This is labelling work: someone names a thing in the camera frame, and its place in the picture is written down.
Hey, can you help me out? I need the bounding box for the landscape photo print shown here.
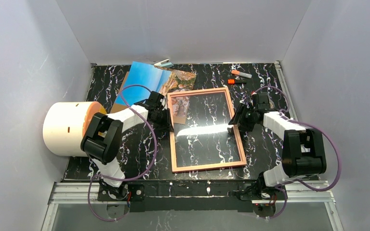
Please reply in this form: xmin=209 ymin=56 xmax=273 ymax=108
xmin=119 ymin=62 xmax=197 ymax=106

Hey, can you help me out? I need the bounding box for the pink picture frame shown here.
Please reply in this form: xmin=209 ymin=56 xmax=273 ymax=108
xmin=167 ymin=87 xmax=248 ymax=174

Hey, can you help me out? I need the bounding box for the brown cardboard backing board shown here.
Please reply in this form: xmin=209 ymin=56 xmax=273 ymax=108
xmin=110 ymin=72 xmax=186 ymax=124

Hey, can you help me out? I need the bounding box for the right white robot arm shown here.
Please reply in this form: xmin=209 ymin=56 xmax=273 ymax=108
xmin=229 ymin=93 xmax=327 ymax=196

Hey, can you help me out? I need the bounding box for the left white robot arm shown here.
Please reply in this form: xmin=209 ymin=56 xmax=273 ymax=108
xmin=80 ymin=91 xmax=173 ymax=188

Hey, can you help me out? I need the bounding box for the orange black marker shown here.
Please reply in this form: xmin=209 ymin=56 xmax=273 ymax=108
xmin=227 ymin=79 xmax=247 ymax=85

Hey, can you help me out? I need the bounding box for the orange grey marker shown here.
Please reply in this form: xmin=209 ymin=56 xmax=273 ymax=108
xmin=231 ymin=70 xmax=252 ymax=78

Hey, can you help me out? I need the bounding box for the light blue stapler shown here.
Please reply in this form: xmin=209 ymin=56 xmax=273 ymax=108
xmin=154 ymin=59 xmax=173 ymax=68

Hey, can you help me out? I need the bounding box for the white cylinder container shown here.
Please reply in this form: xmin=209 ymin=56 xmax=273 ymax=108
xmin=42 ymin=102 xmax=106 ymax=157

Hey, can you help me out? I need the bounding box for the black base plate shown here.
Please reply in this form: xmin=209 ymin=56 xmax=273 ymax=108
xmin=97 ymin=180 xmax=285 ymax=213

